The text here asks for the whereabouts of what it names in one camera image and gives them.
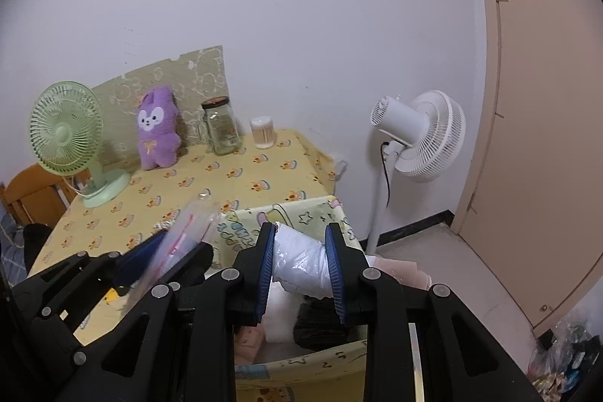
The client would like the clear red-striped plastic bag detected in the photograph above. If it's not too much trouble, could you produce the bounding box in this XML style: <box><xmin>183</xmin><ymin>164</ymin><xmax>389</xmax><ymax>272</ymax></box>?
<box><xmin>124</xmin><ymin>189</ymin><xmax>221</xmax><ymax>312</ymax></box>

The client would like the pink wet wipes pack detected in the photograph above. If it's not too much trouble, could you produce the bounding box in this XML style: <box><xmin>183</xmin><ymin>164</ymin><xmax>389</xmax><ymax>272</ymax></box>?
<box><xmin>234</xmin><ymin>324</ymin><xmax>265</xmax><ymax>365</ymax></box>

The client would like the white cloth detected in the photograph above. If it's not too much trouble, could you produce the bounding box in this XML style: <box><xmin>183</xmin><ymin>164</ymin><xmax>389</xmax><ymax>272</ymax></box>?
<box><xmin>262</xmin><ymin>283</ymin><xmax>305</xmax><ymax>344</ymax></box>

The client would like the black plastic bag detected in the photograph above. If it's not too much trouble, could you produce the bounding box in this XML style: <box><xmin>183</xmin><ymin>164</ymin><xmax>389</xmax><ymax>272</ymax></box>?
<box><xmin>292</xmin><ymin>296</ymin><xmax>366</xmax><ymax>352</ymax></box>

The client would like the white plastic bag roll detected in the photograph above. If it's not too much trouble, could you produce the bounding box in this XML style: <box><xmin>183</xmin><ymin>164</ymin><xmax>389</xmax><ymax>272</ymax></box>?
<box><xmin>273</xmin><ymin>222</ymin><xmax>333</xmax><ymax>299</ymax></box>

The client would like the black cloth on chair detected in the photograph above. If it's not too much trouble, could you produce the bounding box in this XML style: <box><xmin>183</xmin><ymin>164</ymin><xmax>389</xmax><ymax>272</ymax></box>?
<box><xmin>23</xmin><ymin>223</ymin><xmax>52</xmax><ymax>272</ymax></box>

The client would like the yellow patterned storage box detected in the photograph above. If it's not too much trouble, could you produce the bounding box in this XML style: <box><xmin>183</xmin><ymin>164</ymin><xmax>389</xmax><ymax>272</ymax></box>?
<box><xmin>211</xmin><ymin>196</ymin><xmax>367</xmax><ymax>401</ymax></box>

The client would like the blue plaid bedding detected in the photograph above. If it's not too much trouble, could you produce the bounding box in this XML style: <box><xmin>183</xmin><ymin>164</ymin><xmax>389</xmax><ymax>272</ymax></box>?
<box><xmin>0</xmin><ymin>212</ymin><xmax>28</xmax><ymax>287</ymax></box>

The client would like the wooden chair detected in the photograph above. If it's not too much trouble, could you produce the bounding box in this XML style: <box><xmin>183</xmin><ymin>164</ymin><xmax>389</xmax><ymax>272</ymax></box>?
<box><xmin>1</xmin><ymin>164</ymin><xmax>90</xmax><ymax>229</ymax></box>

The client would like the yellow cake-print tablecloth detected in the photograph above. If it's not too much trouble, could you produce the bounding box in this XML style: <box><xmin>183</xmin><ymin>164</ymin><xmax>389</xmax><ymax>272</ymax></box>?
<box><xmin>28</xmin><ymin>127</ymin><xmax>338</xmax><ymax>346</ymax></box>

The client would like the glass jar with lid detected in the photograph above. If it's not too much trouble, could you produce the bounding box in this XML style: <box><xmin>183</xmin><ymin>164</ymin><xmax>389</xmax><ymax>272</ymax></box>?
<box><xmin>201</xmin><ymin>96</ymin><xmax>241</xmax><ymax>155</ymax></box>

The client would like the clutter pile on floor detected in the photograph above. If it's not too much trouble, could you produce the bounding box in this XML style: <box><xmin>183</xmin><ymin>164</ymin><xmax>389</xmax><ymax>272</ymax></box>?
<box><xmin>527</xmin><ymin>306</ymin><xmax>602</xmax><ymax>402</ymax></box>

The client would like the purple plush bunny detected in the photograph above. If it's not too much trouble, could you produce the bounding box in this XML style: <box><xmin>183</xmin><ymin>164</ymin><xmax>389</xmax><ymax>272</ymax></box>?
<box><xmin>137</xmin><ymin>86</ymin><xmax>181</xmax><ymax>170</ymax></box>

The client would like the green desk fan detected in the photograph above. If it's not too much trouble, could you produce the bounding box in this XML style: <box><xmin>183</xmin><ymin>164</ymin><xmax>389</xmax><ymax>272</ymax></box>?
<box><xmin>29</xmin><ymin>81</ymin><xmax>131</xmax><ymax>208</ymax></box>

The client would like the cotton swab container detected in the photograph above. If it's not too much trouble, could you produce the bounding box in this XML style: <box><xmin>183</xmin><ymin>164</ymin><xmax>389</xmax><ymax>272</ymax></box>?
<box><xmin>249</xmin><ymin>116</ymin><xmax>276</xmax><ymax>149</ymax></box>

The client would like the beige door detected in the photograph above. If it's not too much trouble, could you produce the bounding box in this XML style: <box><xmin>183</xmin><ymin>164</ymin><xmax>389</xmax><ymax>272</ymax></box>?
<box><xmin>453</xmin><ymin>0</ymin><xmax>602</xmax><ymax>334</ymax></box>

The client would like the patterned cardboard panel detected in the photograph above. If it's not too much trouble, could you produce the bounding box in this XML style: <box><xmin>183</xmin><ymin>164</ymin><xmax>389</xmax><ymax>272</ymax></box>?
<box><xmin>92</xmin><ymin>46</ymin><xmax>229</xmax><ymax>165</ymax></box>

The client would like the white standing fan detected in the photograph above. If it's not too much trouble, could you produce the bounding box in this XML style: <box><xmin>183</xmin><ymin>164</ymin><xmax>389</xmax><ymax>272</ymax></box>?
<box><xmin>366</xmin><ymin>90</ymin><xmax>466</xmax><ymax>254</ymax></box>

